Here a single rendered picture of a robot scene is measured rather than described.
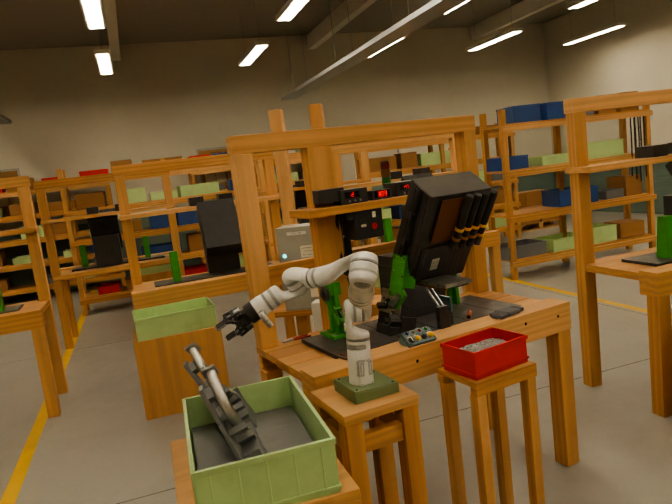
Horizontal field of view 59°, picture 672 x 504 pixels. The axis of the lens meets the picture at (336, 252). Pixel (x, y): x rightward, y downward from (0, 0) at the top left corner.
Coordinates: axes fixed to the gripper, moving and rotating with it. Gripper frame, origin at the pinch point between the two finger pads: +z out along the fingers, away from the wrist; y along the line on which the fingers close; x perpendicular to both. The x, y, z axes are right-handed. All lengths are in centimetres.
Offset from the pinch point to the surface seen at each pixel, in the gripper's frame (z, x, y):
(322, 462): -7, 60, 6
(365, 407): -26, 40, -35
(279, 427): 3.1, 31.2, -23.6
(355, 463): -11, 52, -43
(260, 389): 3.1, 11.6, -29.6
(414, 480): -25, 65, -64
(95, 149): 132, -897, -572
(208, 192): -5, -565, -507
